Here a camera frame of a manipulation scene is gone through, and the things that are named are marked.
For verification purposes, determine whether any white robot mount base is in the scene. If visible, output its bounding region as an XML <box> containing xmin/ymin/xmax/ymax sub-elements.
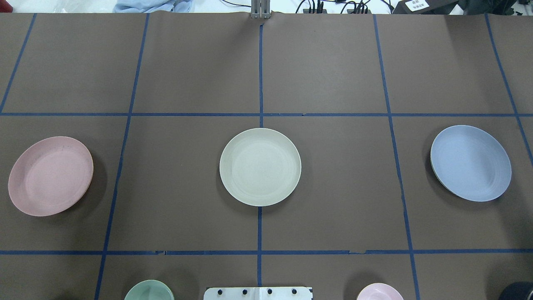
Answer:
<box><xmin>203</xmin><ymin>286</ymin><xmax>314</xmax><ymax>300</ymax></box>

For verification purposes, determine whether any aluminium frame post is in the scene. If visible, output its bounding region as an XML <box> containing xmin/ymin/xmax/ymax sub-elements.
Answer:
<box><xmin>251</xmin><ymin>0</ymin><xmax>271</xmax><ymax>19</ymax></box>

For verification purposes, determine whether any black box with label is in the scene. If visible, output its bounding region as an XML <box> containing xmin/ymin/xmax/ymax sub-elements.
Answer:
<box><xmin>392</xmin><ymin>0</ymin><xmax>459</xmax><ymax>15</ymax></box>

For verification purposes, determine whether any dark blue pot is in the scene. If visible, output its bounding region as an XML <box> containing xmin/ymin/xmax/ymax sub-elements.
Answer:
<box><xmin>498</xmin><ymin>281</ymin><xmax>533</xmax><ymax>300</ymax></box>

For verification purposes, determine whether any pink plate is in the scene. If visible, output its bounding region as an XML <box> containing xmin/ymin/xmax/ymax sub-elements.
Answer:
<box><xmin>8</xmin><ymin>136</ymin><xmax>95</xmax><ymax>217</ymax></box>

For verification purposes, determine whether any blue plate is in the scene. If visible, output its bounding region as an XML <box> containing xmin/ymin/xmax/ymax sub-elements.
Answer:
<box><xmin>430</xmin><ymin>125</ymin><xmax>512</xmax><ymax>203</ymax></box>

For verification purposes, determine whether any pink bowl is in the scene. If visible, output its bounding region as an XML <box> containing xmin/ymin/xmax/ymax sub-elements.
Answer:
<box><xmin>356</xmin><ymin>283</ymin><xmax>403</xmax><ymax>300</ymax></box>

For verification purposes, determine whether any green bowl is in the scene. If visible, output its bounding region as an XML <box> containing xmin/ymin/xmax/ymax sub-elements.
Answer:
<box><xmin>124</xmin><ymin>280</ymin><xmax>175</xmax><ymax>300</ymax></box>

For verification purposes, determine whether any light blue cloth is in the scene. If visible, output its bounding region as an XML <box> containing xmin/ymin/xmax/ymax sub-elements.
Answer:
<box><xmin>112</xmin><ymin>0</ymin><xmax>194</xmax><ymax>13</ymax></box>

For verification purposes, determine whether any cream white plate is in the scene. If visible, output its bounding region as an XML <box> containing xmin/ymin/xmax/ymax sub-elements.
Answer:
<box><xmin>219</xmin><ymin>128</ymin><xmax>301</xmax><ymax>207</ymax></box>

